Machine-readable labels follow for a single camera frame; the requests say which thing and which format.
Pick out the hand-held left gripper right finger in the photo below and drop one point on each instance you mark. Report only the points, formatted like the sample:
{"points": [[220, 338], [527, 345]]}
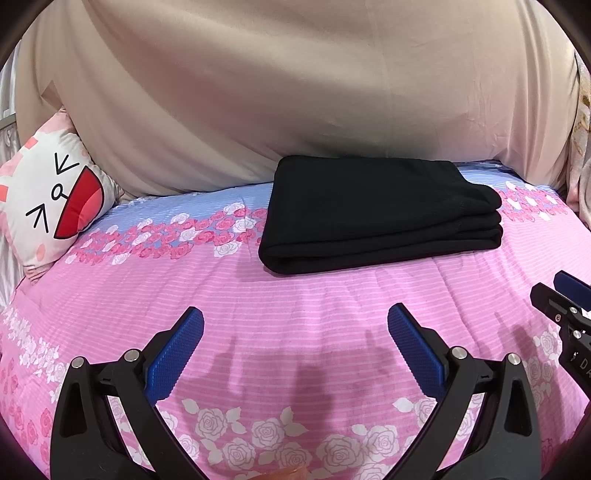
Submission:
{"points": [[415, 353]]}

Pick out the grey metal rail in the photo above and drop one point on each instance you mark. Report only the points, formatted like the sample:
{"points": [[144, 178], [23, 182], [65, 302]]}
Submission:
{"points": [[7, 121]]}

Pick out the silver curtain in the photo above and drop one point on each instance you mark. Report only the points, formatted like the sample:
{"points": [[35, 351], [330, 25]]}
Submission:
{"points": [[7, 92]]}

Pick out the beige cloth cover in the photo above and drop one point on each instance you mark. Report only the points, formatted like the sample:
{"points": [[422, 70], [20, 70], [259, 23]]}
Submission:
{"points": [[295, 92]]}

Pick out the black pants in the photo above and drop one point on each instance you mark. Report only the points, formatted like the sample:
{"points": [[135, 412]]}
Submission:
{"points": [[369, 207]]}

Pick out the patterned beige curtain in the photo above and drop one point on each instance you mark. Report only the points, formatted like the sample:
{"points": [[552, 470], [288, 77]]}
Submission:
{"points": [[581, 138]]}

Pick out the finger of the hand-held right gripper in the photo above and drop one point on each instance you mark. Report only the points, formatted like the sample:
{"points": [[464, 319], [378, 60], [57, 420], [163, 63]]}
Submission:
{"points": [[572, 285], [551, 300]]}

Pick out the white cat face pillow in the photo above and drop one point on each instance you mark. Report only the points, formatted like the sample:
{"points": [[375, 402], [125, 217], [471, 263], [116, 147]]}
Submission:
{"points": [[51, 203]]}

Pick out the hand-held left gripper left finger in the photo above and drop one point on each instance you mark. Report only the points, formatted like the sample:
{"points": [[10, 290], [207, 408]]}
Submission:
{"points": [[178, 353]]}

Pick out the pink floral bedsheet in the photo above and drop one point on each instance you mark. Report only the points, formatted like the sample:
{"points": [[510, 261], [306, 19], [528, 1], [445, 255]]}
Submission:
{"points": [[295, 314]]}

